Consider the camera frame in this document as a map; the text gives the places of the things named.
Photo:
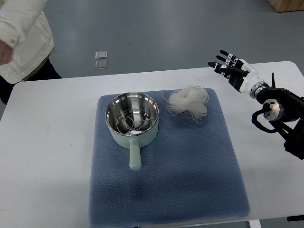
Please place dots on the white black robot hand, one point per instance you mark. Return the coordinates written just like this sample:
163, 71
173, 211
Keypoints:
239, 73

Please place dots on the white vermicelli bundle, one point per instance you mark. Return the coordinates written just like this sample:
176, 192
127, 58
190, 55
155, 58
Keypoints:
188, 104

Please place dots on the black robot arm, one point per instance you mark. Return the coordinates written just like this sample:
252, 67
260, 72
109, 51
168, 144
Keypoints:
282, 112

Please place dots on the mint green steel pot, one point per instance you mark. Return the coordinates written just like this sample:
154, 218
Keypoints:
133, 100

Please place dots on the wooden box corner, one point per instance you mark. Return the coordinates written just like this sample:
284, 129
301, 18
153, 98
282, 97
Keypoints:
287, 5

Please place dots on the blue textured mat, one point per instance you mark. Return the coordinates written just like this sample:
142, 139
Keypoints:
189, 172

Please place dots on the upper silver floor plate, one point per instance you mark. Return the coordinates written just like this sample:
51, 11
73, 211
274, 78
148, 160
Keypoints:
101, 55

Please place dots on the person in white jacket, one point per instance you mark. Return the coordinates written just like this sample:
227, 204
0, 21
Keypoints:
26, 42

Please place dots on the wire steaming rack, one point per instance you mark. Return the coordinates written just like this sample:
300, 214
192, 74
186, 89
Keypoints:
133, 122

